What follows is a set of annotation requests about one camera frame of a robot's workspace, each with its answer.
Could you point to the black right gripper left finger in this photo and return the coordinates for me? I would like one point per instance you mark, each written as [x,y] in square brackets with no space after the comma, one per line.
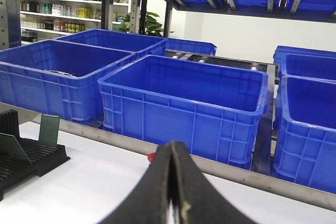
[149,201]

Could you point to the red emergency stop button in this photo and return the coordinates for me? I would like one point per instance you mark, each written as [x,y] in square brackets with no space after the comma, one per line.
[150,157]

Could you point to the white shelf with bottles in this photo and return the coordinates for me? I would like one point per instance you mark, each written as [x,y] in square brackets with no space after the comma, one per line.
[49,19]

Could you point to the centre blue plastic crate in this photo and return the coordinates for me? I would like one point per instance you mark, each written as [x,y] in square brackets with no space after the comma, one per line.
[214,110]

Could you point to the right rear blue crate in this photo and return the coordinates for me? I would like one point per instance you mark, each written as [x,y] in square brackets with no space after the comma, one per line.
[305,62]

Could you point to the left rear blue crate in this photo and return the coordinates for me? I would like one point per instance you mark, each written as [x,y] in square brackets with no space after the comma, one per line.
[140,44]

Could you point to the left front blue crate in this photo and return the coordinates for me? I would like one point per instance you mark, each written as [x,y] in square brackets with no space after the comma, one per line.
[58,77]

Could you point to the black slotted board rack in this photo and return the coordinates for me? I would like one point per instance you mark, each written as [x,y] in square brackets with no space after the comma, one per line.
[43,158]

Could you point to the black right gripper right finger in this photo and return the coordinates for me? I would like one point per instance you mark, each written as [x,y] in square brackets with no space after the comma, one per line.
[196,199]

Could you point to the green potted plant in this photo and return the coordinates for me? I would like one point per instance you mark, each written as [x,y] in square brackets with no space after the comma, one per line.
[150,26]

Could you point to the steel table edge rail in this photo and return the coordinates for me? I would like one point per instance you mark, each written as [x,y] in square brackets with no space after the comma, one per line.
[104,167]

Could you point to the rearmost green perforated board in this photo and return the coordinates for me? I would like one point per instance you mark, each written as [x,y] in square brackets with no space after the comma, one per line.
[48,132]

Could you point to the far blue crate behind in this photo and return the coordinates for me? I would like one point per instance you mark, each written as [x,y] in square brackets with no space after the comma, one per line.
[198,47]

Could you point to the right front blue crate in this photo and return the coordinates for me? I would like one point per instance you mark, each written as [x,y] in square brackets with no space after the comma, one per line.
[305,149]

